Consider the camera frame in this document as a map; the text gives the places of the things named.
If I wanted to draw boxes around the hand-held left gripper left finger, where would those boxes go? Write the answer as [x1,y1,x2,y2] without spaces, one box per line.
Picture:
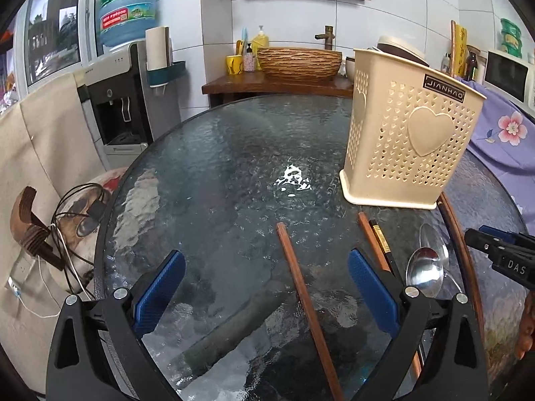
[47,250,187,401]

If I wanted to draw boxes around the purple floral cloth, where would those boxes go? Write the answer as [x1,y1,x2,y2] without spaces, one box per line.
[457,76,535,218]

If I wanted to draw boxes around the printed cushion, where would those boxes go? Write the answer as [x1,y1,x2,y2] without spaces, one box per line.
[63,168,128,297]

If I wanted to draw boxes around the metal spoon with wooden handle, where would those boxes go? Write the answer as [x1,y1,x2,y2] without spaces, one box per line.
[405,247,444,299]

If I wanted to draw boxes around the cream perforated utensil basket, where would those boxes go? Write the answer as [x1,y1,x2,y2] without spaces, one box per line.
[338,48,488,211]

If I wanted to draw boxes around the yellow soap pump bottle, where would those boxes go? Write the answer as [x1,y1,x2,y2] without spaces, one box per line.
[251,25,270,49]

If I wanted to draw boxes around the paper towel roll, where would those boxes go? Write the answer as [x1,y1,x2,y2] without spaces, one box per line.
[145,26,172,71]

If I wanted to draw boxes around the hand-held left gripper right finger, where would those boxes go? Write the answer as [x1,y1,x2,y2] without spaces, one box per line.
[348,248,490,401]

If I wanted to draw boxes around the white hat with brown band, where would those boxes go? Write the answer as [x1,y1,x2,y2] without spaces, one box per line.
[370,35,431,68]

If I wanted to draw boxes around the wooden counter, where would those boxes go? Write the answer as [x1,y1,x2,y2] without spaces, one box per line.
[202,70,356,107]

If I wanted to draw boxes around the brown glass bottle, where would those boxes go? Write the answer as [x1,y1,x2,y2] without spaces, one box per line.
[465,46,479,82]

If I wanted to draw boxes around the brown wooden chair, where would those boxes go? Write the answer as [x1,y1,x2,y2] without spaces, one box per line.
[12,186,68,270]

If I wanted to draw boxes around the woven brown basin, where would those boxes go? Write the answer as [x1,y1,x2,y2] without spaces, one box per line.
[256,47,343,82]

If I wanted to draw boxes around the window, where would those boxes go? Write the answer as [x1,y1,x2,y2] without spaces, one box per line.
[17,0,90,88]

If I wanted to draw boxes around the white cable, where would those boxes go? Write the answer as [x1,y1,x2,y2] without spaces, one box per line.
[6,234,97,318]

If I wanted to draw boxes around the blue water jug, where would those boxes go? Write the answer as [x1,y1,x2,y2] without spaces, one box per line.
[99,0,159,48]

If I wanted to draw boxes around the yellow box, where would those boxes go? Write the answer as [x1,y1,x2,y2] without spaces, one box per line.
[455,24,468,79]

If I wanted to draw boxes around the white microwave oven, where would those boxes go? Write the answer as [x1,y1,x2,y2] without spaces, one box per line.
[483,49,535,111]

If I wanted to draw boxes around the brown wooden chopstick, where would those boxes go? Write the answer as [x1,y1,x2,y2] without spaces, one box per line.
[277,222,344,401]
[358,212,423,385]
[436,194,486,343]

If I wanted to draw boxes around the bronze faucet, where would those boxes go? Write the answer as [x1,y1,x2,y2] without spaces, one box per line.
[314,26,336,49]

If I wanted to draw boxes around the green stacked containers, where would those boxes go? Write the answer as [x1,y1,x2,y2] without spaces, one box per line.
[499,19,523,58]

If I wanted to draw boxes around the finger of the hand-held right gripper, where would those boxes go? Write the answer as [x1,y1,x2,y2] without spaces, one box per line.
[464,225,535,260]

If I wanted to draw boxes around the grey water dispenser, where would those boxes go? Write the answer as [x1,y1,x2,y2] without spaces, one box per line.
[74,42,182,168]

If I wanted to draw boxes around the beige cloth cover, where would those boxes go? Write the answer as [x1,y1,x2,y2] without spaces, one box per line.
[0,71,126,393]

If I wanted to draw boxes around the black cables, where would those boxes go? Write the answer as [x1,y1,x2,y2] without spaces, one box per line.
[50,184,111,297]

